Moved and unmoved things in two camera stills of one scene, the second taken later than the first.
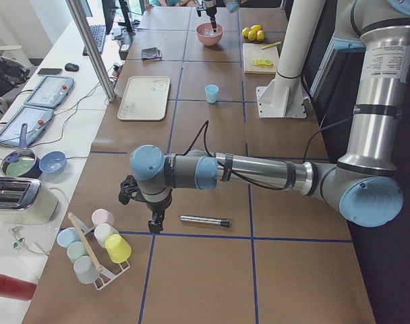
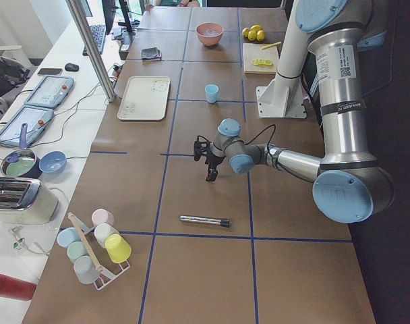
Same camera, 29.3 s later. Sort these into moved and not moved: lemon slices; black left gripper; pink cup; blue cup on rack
Moved: black left gripper
Not moved: pink cup; blue cup on rack; lemon slices
